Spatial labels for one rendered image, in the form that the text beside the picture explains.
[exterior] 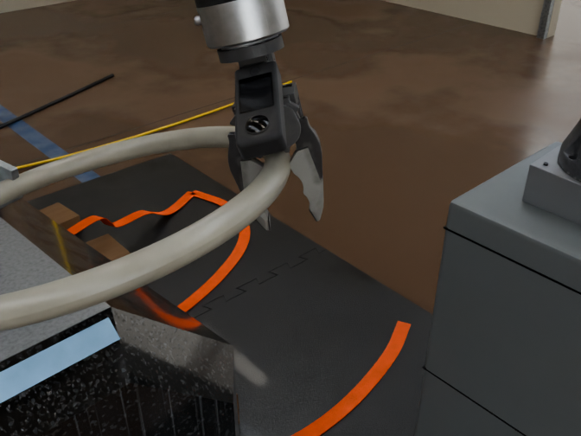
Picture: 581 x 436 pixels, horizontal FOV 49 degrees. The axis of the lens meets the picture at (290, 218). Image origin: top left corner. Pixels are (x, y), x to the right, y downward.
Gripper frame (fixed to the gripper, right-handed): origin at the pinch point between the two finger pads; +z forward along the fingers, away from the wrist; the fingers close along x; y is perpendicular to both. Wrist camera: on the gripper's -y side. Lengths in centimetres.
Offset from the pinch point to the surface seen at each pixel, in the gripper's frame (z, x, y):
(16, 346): 14.5, 44.0, 6.9
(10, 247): 9, 54, 31
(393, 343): 94, -8, 105
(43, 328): 14.5, 41.5, 10.8
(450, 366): 58, -19, 43
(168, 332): 26.3, 28.6, 23.1
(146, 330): 22.8, 30.3, 19.3
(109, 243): 57, 89, 143
